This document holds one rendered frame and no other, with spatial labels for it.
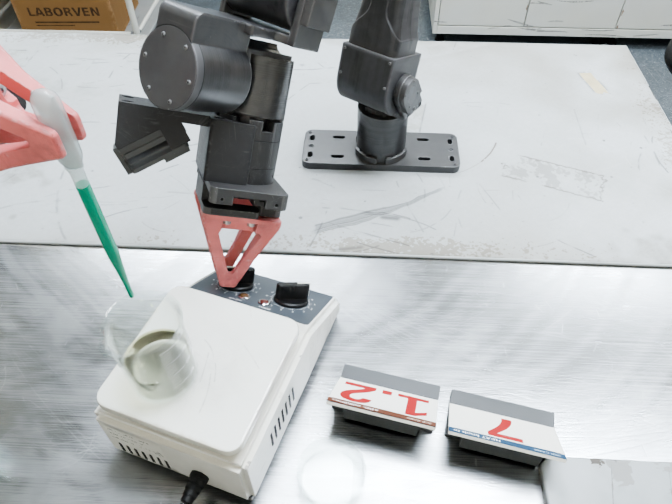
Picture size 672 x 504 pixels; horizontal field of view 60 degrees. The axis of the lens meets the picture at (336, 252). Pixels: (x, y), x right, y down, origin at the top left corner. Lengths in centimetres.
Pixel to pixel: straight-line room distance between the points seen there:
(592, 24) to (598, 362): 253
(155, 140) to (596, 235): 48
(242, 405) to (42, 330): 27
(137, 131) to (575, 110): 63
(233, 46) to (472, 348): 34
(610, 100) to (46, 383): 80
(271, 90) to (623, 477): 42
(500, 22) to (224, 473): 265
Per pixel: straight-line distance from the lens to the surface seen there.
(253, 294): 54
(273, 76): 48
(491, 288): 63
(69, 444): 57
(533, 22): 296
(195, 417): 44
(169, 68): 43
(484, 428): 51
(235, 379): 45
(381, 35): 65
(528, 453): 49
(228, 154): 48
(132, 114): 48
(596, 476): 54
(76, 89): 97
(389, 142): 72
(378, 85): 65
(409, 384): 54
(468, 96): 89
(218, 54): 44
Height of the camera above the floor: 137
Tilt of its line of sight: 48 degrees down
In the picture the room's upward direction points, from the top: straight up
